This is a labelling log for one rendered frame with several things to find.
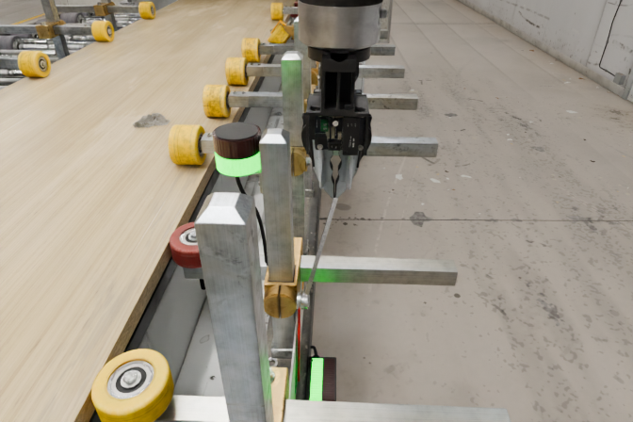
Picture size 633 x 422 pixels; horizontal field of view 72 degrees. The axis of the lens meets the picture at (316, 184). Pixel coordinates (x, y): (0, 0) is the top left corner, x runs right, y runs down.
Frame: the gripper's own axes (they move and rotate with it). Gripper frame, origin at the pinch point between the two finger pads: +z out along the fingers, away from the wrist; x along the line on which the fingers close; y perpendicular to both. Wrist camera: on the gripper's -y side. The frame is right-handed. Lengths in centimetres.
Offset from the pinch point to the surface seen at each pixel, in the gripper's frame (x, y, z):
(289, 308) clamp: -6.2, 7.2, 16.7
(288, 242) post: -6.3, 4.5, 6.7
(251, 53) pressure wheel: -29, -97, 7
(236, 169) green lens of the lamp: -12.2, 5.7, -5.6
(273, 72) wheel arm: -18, -75, 7
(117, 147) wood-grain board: -48, -32, 11
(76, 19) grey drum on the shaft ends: -152, -212, 19
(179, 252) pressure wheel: -23.0, 2.4, 10.9
